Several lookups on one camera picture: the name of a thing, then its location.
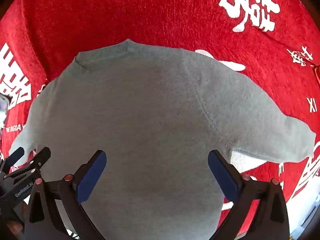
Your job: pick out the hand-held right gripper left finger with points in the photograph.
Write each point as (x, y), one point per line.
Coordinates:
(91, 177)

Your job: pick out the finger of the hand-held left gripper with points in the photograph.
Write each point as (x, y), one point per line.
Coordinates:
(37, 160)
(15, 155)

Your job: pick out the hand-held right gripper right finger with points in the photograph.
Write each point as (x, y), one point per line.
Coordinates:
(222, 177)

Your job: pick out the red printed blanket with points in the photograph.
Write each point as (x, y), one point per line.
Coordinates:
(125, 12)

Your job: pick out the grey sweater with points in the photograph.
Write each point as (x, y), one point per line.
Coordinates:
(150, 105)

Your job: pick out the person's left hand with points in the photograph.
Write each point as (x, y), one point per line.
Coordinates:
(15, 228)

